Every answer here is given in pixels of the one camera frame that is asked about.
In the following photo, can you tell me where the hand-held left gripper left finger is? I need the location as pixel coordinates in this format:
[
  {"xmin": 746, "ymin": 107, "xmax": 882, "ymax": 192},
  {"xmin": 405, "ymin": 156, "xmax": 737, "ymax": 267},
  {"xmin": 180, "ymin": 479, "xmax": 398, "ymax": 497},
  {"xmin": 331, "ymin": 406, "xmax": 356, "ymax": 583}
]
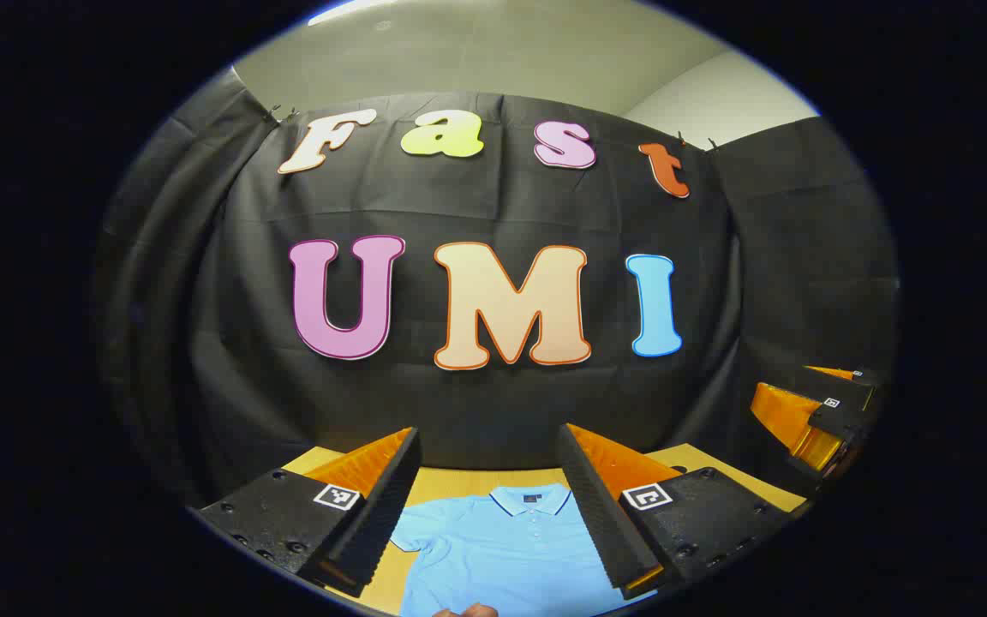
[{"xmin": 189, "ymin": 427, "xmax": 423, "ymax": 599}]

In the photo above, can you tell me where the light blue T-shirt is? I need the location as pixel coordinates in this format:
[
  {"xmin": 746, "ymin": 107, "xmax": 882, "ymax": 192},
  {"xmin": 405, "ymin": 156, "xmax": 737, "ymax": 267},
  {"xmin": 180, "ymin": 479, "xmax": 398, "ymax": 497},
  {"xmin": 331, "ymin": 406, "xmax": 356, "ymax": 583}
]
[{"xmin": 389, "ymin": 482, "xmax": 657, "ymax": 617}]

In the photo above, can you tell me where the black backdrop cloth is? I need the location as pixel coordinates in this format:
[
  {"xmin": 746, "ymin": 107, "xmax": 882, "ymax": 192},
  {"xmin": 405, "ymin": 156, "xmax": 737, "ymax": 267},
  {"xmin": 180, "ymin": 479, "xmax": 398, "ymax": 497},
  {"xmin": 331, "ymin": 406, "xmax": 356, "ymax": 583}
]
[{"xmin": 95, "ymin": 69, "xmax": 901, "ymax": 515}]

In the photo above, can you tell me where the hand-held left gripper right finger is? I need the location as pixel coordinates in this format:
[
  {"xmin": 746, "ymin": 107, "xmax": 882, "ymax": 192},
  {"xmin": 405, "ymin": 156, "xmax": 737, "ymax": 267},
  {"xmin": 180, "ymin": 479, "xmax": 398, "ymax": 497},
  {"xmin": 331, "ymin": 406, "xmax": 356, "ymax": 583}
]
[{"xmin": 556, "ymin": 422, "xmax": 794, "ymax": 601}]

